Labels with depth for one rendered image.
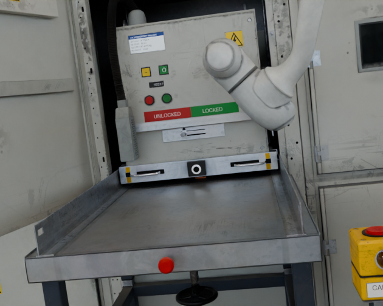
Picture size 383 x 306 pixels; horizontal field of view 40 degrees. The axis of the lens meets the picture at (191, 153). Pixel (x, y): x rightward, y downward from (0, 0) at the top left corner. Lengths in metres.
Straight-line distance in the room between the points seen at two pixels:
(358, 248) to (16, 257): 1.36
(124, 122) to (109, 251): 0.66
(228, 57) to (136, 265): 0.54
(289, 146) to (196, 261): 0.74
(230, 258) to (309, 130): 0.75
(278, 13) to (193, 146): 0.51
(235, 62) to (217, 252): 0.48
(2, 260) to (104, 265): 0.90
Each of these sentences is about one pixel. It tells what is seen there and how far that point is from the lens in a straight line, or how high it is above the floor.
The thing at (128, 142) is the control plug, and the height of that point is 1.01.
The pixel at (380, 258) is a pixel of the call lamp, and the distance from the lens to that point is 0.85.
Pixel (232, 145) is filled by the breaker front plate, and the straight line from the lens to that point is 1.76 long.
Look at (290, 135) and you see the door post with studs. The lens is 1.72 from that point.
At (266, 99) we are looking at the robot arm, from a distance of 1.33.
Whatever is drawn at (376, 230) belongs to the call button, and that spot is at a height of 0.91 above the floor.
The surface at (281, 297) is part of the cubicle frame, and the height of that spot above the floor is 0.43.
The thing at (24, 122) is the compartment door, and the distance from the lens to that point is 1.57.
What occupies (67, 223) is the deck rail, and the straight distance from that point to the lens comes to 1.33.
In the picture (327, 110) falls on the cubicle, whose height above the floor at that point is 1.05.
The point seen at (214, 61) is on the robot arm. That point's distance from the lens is 1.30.
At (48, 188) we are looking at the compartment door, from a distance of 1.63.
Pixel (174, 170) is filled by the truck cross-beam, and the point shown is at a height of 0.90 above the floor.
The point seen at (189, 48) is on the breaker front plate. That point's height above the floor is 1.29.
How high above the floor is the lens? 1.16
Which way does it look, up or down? 7 degrees down
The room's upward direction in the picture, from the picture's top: 7 degrees counter-clockwise
